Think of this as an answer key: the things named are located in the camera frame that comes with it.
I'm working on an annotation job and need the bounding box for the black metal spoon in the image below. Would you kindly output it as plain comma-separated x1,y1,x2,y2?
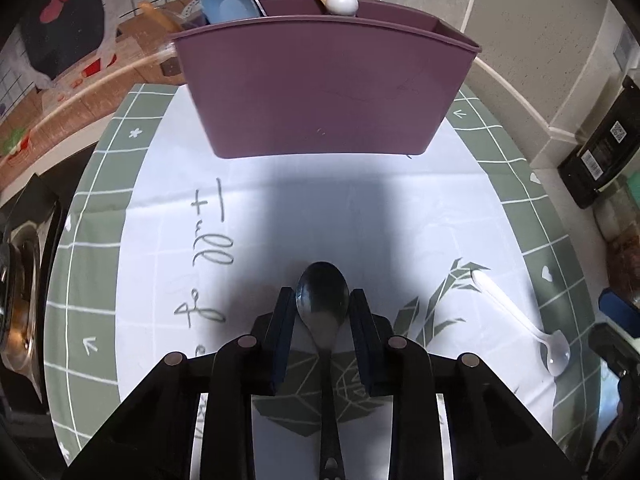
295,261,351,480

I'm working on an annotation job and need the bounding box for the wooden handle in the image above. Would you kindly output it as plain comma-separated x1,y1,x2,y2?
138,1,185,32

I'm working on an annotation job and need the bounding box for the teal capped jar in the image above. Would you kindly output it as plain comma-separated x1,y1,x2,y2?
594,170,640,241

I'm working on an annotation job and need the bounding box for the stainless steel pot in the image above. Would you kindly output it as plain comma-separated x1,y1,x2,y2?
0,174,65,413

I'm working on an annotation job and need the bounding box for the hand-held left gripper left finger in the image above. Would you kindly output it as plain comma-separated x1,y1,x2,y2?
62,286,301,480

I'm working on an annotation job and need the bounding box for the blue spoon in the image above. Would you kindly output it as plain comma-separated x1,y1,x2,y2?
201,0,261,25

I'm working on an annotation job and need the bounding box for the purple utensil holder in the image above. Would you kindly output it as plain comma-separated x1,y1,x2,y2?
167,0,482,160

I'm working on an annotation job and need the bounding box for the green and white tablecloth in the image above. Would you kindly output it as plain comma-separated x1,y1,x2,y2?
42,82,607,480

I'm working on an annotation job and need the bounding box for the black packaged box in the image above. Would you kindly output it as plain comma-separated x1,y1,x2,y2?
556,75,640,210

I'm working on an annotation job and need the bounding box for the white plastic spoon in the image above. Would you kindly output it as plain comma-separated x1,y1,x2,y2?
470,269,572,377

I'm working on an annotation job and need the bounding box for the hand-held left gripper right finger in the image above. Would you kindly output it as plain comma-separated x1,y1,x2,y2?
349,288,576,480

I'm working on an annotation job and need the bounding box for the jar of red sauce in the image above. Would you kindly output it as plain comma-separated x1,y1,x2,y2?
607,235,640,308

